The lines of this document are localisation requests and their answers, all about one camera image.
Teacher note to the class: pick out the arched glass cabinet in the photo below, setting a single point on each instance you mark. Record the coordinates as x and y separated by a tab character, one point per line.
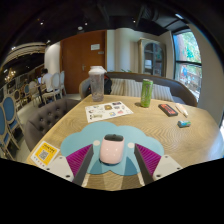
152	58

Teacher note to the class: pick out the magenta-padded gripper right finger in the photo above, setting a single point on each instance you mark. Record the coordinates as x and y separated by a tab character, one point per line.
165	165

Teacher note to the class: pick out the black and red flat box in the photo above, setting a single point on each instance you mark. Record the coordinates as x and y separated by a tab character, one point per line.
167	110

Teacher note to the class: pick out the white snack packet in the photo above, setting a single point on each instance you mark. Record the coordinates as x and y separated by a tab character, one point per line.
182	109

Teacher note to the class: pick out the striped cushion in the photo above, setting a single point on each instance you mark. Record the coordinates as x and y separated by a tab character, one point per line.
161	91
117	87

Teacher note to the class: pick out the grey tufted sofa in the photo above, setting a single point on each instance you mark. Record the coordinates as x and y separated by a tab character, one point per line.
45	120

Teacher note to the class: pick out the green drink can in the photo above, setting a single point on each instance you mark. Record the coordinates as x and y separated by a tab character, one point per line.
146	94

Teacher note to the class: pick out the yellow code sticker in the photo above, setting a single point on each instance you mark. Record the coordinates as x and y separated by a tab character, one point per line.
44	154

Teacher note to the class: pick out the brown curved bench sofa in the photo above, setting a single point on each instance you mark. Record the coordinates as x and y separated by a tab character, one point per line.
181	91

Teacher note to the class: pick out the white door sign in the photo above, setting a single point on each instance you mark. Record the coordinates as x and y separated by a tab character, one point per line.
95	47

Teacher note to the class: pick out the blue chairs group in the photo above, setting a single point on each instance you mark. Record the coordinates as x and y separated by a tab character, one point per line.
8	116

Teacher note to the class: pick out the black framed window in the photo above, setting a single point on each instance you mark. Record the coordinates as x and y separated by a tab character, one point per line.
188	63

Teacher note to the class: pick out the black backpack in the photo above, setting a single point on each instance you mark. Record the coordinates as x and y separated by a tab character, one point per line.
108	86

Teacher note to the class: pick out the white chairs group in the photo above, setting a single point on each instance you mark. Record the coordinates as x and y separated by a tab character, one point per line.
56	85

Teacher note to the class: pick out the teal small pack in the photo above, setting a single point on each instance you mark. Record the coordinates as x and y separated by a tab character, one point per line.
184	124

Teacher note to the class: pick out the wooden door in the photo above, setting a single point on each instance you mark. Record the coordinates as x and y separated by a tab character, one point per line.
76	60

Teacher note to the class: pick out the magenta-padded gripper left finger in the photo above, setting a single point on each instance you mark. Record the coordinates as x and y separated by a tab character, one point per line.
61	166

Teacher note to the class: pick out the white sticker sheet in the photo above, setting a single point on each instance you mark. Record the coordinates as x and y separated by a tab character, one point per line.
108	111

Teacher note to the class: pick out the person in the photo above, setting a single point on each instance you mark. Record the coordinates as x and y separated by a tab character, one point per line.
46	80

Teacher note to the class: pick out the blue cloud-shaped mouse pad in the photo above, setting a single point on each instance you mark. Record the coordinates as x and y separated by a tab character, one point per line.
100	131

